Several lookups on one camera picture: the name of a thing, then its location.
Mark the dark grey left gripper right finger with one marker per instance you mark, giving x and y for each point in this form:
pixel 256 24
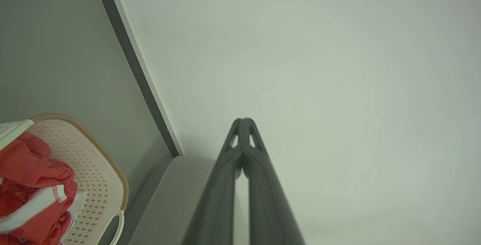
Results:
pixel 266 207

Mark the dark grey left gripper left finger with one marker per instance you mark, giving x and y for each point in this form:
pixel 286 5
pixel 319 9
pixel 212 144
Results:
pixel 218 200

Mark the red basketball jersey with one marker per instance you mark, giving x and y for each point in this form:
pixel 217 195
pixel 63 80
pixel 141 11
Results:
pixel 26 177

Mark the grey sofa cushion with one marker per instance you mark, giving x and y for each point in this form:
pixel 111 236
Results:
pixel 169 203

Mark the beige perforated plastic laundry basket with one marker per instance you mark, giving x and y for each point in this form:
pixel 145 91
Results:
pixel 96 170

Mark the white garment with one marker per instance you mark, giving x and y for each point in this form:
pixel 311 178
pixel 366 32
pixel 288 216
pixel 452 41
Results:
pixel 77 203

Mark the dark grey wall baseboard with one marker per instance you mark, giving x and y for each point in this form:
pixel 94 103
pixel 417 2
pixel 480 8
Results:
pixel 131 57

